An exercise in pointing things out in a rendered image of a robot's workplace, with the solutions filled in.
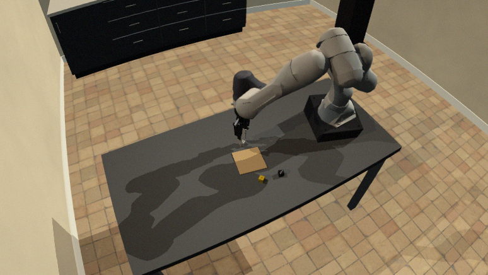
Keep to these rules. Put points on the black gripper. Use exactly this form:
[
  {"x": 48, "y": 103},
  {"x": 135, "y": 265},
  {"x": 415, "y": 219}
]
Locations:
[{"x": 240, "y": 127}]

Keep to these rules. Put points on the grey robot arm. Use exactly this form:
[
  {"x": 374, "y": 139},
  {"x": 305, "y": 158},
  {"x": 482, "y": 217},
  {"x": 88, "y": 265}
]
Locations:
[{"x": 336, "y": 56}]

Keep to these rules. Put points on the orange flat mat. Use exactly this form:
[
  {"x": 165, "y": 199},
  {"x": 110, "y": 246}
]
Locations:
[{"x": 249, "y": 160}]

